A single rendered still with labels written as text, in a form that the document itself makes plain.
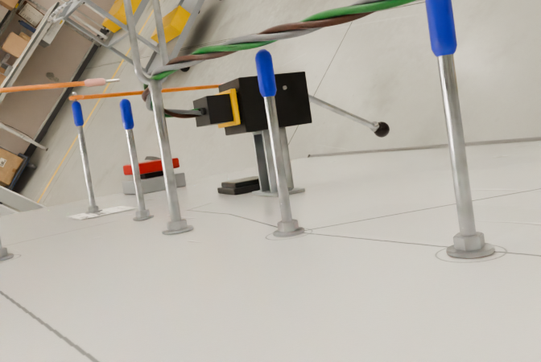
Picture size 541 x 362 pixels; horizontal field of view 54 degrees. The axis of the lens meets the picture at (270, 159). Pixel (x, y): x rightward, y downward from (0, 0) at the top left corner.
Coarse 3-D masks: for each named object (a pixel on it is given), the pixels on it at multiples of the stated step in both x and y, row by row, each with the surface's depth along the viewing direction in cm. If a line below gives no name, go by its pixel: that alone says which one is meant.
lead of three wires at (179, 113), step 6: (150, 78) 30; (156, 78) 30; (144, 84) 31; (144, 90) 32; (144, 96) 32; (150, 96) 33; (150, 102) 33; (150, 108) 35; (198, 108) 39; (168, 114) 37; (174, 114) 37; (180, 114) 38; (186, 114) 38; (192, 114) 38; (198, 114) 38
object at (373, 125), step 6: (312, 96) 43; (312, 102) 43; (318, 102) 43; (324, 102) 43; (330, 108) 43; (336, 108) 44; (342, 114) 44; (348, 114) 44; (354, 120) 45; (360, 120) 45; (366, 120) 45; (372, 126) 45; (378, 126) 45
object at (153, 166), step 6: (138, 162) 62; (144, 162) 59; (150, 162) 60; (156, 162) 60; (174, 162) 61; (126, 168) 62; (144, 168) 59; (150, 168) 59; (156, 168) 60; (162, 168) 60; (174, 168) 61; (126, 174) 62; (132, 174) 61; (144, 174) 60; (150, 174) 60; (156, 174) 61; (162, 174) 61
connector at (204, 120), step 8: (208, 96) 37; (216, 96) 38; (224, 96) 38; (200, 104) 39; (208, 104) 37; (216, 104) 38; (224, 104) 38; (200, 112) 38; (208, 112) 38; (216, 112) 38; (224, 112) 38; (232, 112) 38; (240, 112) 39; (200, 120) 39; (208, 120) 38; (216, 120) 38; (224, 120) 38; (232, 120) 38; (240, 120) 39
